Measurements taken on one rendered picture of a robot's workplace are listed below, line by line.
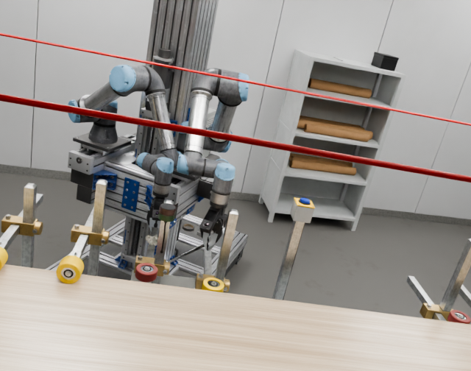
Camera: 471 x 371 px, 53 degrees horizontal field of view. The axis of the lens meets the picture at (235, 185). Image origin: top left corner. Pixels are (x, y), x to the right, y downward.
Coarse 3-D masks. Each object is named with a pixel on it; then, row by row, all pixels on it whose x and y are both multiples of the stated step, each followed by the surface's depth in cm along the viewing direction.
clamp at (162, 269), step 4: (136, 260) 187; (144, 260) 188; (148, 260) 188; (152, 260) 189; (164, 260) 191; (136, 264) 186; (156, 264) 187; (160, 264) 187; (164, 264) 188; (168, 264) 189; (160, 268) 187; (164, 268) 187; (168, 268) 188; (160, 272) 188; (164, 272) 187; (168, 272) 188
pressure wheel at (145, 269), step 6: (138, 264) 178; (144, 264) 178; (150, 264) 179; (138, 270) 174; (144, 270) 176; (150, 270) 176; (156, 270) 176; (138, 276) 174; (144, 276) 173; (150, 276) 174; (156, 276) 177
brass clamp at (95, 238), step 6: (72, 228) 180; (84, 228) 181; (90, 228) 182; (102, 228) 184; (72, 234) 179; (78, 234) 179; (84, 234) 179; (90, 234) 179; (96, 234) 180; (102, 234) 180; (108, 234) 182; (72, 240) 180; (90, 240) 180; (96, 240) 181; (102, 240) 180
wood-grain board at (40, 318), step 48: (0, 288) 151; (48, 288) 156; (96, 288) 161; (144, 288) 166; (0, 336) 132; (48, 336) 136; (96, 336) 140; (144, 336) 144; (192, 336) 148; (240, 336) 153; (288, 336) 158; (336, 336) 163; (384, 336) 168; (432, 336) 174
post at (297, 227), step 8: (296, 224) 185; (304, 224) 187; (296, 232) 186; (288, 240) 190; (296, 240) 187; (288, 248) 189; (296, 248) 189; (288, 256) 190; (288, 264) 192; (280, 272) 194; (288, 272) 193; (280, 280) 194; (280, 288) 196; (280, 296) 197
